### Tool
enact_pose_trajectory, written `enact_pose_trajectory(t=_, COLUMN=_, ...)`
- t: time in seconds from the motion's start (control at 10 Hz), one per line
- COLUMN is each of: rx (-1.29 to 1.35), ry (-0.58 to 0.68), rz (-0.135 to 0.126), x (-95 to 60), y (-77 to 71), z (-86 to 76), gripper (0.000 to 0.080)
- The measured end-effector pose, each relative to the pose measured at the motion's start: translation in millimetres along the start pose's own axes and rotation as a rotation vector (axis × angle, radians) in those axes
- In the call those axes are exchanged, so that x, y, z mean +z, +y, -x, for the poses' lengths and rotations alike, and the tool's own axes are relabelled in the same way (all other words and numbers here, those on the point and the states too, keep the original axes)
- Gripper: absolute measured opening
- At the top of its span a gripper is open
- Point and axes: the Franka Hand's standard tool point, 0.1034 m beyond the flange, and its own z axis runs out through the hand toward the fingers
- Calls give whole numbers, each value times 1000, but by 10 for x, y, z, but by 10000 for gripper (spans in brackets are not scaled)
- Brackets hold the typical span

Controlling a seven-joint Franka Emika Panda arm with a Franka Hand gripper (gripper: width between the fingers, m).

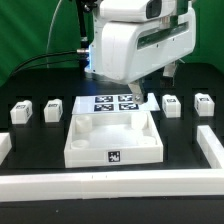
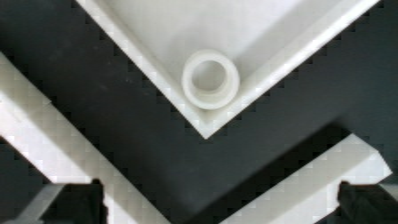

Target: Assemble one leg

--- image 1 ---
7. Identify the green backdrop curtain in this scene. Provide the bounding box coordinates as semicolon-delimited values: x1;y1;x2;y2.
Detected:
0;0;224;85

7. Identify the white square tabletop part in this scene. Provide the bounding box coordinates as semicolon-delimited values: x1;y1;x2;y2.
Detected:
64;111;163;168

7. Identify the black cable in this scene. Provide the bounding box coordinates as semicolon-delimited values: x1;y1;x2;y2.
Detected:
9;49;88;78

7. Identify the white thin cable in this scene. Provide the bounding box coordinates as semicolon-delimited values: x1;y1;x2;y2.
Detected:
45;0;64;69

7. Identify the white obstacle fence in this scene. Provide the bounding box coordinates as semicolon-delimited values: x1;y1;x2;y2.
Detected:
0;125;224;202

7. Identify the white sheet with markers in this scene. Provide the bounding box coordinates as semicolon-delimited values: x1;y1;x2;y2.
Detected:
72;93;160;114

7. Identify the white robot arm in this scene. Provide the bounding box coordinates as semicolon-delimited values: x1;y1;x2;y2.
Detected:
82;0;196;104

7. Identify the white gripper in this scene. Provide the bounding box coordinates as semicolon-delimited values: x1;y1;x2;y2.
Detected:
101;6;196;103

